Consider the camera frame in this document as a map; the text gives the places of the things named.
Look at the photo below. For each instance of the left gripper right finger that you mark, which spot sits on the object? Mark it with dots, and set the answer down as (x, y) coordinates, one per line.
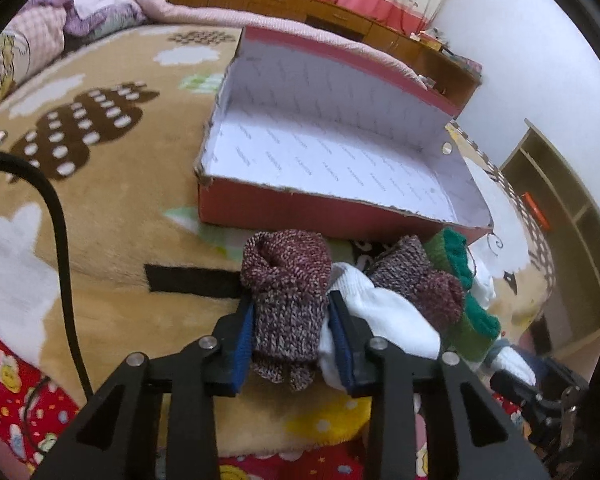
(468, 434)

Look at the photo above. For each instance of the orange object on shelf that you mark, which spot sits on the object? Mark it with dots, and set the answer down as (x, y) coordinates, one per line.
(536, 211)

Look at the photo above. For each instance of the maroon knitted sock roll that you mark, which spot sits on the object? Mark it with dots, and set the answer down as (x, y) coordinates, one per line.
(287, 273)

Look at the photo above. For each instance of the white grey-banded sock roll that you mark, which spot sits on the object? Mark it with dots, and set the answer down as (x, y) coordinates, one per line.
(503, 356)

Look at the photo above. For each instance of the wooden low cabinet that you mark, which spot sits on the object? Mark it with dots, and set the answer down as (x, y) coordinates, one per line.
(456, 83)

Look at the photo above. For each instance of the purple ruffled pillow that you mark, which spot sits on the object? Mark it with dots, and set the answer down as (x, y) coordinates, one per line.
(95, 18)

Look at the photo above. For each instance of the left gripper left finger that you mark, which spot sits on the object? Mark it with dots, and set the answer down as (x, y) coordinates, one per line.
(115, 435)

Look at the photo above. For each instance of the red cartoon bedsheet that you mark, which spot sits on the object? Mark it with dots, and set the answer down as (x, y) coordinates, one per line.
(34, 412)

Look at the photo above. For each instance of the beige shelf unit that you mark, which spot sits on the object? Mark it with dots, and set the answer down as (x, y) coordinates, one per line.
(572, 314)

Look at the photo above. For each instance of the red cardboard box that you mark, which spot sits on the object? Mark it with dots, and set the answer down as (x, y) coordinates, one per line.
(308, 136)

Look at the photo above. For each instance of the pink checked pillow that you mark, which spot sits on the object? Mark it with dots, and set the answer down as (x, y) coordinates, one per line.
(30, 41)

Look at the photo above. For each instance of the green white sock roll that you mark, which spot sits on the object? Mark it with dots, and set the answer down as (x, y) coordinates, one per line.
(473, 335)

